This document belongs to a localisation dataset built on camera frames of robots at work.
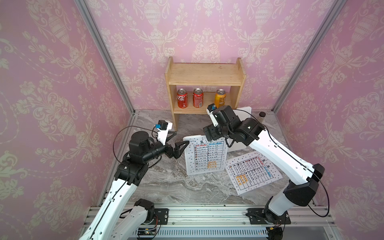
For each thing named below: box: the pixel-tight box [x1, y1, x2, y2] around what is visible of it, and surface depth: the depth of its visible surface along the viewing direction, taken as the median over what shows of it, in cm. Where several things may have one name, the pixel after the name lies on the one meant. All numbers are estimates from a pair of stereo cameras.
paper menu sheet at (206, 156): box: [187, 136, 227, 174], surface depth 81 cm
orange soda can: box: [214, 88, 227, 109], surface depth 88 cm
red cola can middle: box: [192, 87, 204, 109], surface depth 89 cm
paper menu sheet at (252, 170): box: [225, 151, 283, 195], surface depth 89 cm
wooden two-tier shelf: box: [165, 57, 247, 131], surface depth 85 cm
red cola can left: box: [177, 88, 188, 109], surface depth 89 cm
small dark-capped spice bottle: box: [258, 111, 266, 124], surface depth 108 cm
